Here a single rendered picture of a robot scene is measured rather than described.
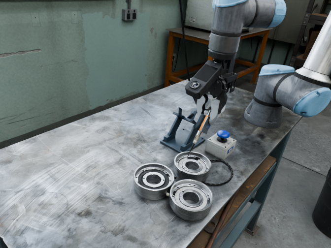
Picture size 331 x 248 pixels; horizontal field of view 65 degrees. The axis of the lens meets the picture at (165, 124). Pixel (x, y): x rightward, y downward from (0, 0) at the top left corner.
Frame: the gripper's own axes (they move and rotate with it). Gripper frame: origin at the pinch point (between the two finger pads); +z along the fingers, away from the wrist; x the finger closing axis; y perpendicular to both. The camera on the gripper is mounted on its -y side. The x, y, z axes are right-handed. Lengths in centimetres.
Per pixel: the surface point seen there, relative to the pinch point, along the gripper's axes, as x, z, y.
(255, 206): -10, 69, 54
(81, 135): 34.1, 13.3, -20.0
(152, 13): 161, 0, 147
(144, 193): -0.9, 10.7, -25.5
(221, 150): -5.4, 10.1, 4.2
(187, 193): -8.5, 10.8, -17.6
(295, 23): 83, 10, 361
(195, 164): -2.9, 11.0, -6.4
